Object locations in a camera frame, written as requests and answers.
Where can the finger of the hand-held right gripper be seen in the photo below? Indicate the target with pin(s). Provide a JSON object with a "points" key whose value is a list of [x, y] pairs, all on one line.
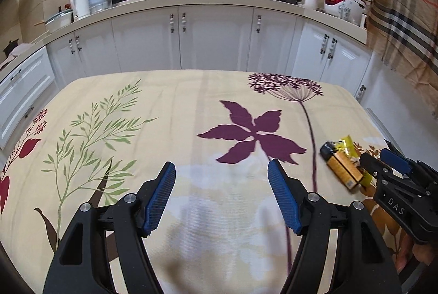
{"points": [[395, 160], [371, 165]]}

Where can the red and white rice cooker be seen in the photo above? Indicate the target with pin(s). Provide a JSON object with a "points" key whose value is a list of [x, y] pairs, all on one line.
{"points": [[345, 5]]}

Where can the floral tablecloth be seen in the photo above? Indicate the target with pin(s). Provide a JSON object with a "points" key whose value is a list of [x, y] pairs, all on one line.
{"points": [[191, 109]]}

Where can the yellow snack packet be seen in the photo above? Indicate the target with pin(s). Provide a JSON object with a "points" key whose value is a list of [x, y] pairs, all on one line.
{"points": [[349, 146]]}

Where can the white pot with lid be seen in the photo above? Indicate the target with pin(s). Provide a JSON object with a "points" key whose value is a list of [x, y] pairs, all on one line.
{"points": [[60, 21]]}

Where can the white kitchen cabinets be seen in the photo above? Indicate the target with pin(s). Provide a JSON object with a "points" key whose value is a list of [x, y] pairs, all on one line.
{"points": [[212, 37]]}

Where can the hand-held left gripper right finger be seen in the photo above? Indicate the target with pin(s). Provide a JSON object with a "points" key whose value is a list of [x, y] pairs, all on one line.
{"points": [[284, 198]]}

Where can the white electric kettle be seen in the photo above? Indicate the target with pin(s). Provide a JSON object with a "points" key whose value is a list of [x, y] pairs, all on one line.
{"points": [[80, 3]]}

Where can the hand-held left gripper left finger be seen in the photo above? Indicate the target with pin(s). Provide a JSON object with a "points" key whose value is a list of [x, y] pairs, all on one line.
{"points": [[159, 198]]}

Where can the plaid scarf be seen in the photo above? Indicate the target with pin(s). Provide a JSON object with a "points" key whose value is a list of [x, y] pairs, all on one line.
{"points": [[403, 23]]}

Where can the person's right hand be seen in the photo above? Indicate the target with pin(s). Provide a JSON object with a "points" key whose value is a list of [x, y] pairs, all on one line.
{"points": [[405, 256]]}

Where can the plastic container blue lid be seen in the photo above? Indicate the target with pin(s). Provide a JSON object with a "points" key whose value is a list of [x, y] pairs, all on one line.
{"points": [[97, 2]]}

